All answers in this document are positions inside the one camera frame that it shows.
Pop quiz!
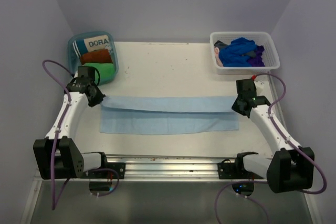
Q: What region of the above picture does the green microfiber towel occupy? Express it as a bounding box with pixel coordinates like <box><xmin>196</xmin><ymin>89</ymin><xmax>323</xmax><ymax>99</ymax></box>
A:
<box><xmin>83</xmin><ymin>63</ymin><xmax>116</xmax><ymax>86</ymax></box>

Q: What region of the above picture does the light blue towel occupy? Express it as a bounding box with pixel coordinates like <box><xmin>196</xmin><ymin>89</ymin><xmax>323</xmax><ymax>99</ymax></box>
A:
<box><xmin>100</xmin><ymin>96</ymin><xmax>239</xmax><ymax>135</ymax></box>

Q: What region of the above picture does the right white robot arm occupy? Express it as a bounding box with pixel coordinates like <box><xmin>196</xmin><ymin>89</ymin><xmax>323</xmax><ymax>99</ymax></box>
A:
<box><xmin>232</xmin><ymin>79</ymin><xmax>314</xmax><ymax>193</ymax></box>

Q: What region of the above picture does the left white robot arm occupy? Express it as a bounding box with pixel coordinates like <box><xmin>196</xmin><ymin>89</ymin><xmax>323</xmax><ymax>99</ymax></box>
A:
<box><xmin>33</xmin><ymin>66</ymin><xmax>109</xmax><ymax>180</ymax></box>

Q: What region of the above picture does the brown rolled towel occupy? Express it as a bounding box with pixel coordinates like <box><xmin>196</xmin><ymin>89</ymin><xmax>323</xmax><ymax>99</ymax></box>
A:
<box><xmin>79</xmin><ymin>49</ymin><xmax>113</xmax><ymax>65</ymax></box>

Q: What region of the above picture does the blue plastic tub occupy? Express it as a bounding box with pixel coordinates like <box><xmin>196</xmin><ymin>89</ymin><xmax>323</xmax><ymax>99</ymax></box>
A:
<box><xmin>67</xmin><ymin>31</ymin><xmax>119</xmax><ymax>85</ymax></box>

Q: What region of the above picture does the Dora printed rolled towel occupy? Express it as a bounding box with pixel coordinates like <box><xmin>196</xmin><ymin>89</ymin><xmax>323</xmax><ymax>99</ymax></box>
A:
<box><xmin>72</xmin><ymin>35</ymin><xmax>110</xmax><ymax>57</ymax></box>

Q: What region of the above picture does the purple towel in basket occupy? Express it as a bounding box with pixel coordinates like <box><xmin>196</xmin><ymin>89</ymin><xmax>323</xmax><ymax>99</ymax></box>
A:
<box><xmin>247</xmin><ymin>46</ymin><xmax>265</xmax><ymax>67</ymax></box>

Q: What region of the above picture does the dark blue towel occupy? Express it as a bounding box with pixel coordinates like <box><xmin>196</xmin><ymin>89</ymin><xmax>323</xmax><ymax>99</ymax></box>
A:
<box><xmin>219</xmin><ymin>37</ymin><xmax>257</xmax><ymax>67</ymax></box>

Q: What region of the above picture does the white plastic basket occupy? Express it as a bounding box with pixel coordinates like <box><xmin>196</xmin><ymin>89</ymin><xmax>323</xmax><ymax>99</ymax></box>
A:
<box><xmin>209</xmin><ymin>31</ymin><xmax>280</xmax><ymax>74</ymax></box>

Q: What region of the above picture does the pink towel in basket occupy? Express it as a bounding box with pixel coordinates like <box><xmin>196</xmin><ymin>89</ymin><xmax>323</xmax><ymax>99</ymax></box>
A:
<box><xmin>214</xmin><ymin>47</ymin><xmax>223</xmax><ymax>67</ymax></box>

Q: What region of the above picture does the dark grey towel in basket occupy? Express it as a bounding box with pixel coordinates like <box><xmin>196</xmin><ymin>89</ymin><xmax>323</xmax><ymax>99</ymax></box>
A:
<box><xmin>214</xmin><ymin>40</ymin><xmax>228</xmax><ymax>50</ymax></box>

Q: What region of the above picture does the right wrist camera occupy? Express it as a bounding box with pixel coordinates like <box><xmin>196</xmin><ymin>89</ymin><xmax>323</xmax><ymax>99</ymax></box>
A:
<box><xmin>251</xmin><ymin>75</ymin><xmax>265</xmax><ymax>93</ymax></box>

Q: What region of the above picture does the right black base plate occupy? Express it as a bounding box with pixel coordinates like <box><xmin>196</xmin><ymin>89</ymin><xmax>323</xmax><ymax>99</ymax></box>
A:
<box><xmin>217</xmin><ymin>159</ymin><xmax>262</xmax><ymax>180</ymax></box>

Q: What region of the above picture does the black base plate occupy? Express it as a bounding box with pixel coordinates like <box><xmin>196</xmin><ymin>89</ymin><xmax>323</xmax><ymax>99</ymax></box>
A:
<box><xmin>217</xmin><ymin>159</ymin><xmax>262</xmax><ymax>180</ymax></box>
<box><xmin>80</xmin><ymin>162</ymin><xmax>126</xmax><ymax>179</ymax></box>

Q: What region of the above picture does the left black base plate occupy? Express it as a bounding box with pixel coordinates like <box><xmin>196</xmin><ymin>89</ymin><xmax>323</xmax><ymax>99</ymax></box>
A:
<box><xmin>80</xmin><ymin>162</ymin><xmax>126</xmax><ymax>179</ymax></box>

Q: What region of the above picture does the aluminium mounting rail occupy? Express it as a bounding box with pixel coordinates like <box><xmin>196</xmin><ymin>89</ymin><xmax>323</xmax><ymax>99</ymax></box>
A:
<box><xmin>34</xmin><ymin>154</ymin><xmax>313</xmax><ymax>183</ymax></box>

